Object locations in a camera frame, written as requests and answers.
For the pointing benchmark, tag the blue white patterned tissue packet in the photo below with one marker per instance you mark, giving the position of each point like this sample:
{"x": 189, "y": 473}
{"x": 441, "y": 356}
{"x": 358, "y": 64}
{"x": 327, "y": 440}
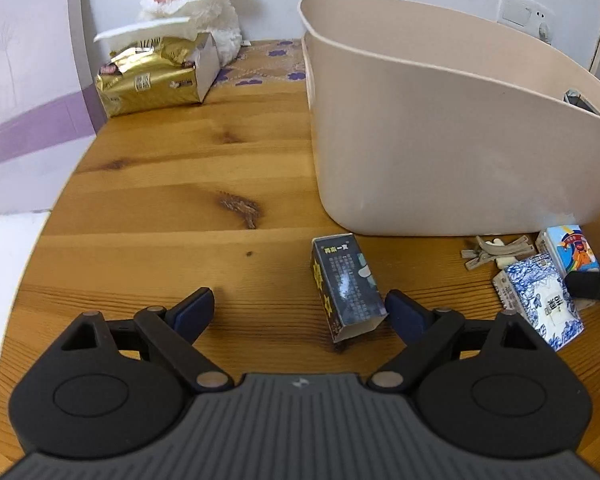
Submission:
{"x": 540, "y": 300}

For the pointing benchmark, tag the white wall socket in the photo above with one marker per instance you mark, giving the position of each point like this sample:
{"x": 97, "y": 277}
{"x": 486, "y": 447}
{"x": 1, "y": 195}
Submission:
{"x": 527, "y": 12}

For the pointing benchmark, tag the beige plastic basket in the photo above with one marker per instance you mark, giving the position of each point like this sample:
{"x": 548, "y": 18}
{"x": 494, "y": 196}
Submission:
{"x": 445, "y": 130}

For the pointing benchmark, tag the dark small carton box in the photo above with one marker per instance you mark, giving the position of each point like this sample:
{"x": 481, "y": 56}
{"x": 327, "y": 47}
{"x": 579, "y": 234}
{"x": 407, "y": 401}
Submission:
{"x": 347, "y": 285}

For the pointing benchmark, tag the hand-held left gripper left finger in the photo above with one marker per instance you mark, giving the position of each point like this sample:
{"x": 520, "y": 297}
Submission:
{"x": 196, "y": 310}

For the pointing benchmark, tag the purple white panel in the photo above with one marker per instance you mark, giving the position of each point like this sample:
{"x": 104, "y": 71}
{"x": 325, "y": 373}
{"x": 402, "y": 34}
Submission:
{"x": 30, "y": 85}

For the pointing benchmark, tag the colourful small white carton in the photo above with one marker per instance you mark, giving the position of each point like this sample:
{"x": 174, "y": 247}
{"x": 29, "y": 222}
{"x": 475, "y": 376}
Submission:
{"x": 572, "y": 252}

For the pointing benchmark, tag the dark item inside basket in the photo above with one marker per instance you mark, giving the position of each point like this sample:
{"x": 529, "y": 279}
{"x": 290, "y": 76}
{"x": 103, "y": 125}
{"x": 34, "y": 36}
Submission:
{"x": 579, "y": 101}

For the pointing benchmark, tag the beige hair clip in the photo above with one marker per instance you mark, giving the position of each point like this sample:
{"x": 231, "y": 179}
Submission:
{"x": 497, "y": 252}

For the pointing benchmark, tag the gold tissue pack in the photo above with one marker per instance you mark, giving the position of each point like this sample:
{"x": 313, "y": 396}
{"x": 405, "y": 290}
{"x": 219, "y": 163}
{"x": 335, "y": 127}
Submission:
{"x": 152, "y": 72}

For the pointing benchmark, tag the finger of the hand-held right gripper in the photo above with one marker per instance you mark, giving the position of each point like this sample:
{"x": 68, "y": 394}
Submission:
{"x": 591, "y": 285}

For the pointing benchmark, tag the purple flower patterned mat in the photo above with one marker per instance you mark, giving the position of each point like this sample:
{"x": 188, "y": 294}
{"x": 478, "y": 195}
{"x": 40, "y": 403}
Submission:
{"x": 267, "y": 62}

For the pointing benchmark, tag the white plush rabbit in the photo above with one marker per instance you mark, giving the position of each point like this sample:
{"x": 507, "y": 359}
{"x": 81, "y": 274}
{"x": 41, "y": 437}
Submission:
{"x": 200, "y": 5}

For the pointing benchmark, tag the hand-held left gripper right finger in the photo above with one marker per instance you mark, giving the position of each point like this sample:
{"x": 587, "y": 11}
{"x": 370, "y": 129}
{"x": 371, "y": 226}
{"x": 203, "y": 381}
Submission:
{"x": 404, "y": 316}

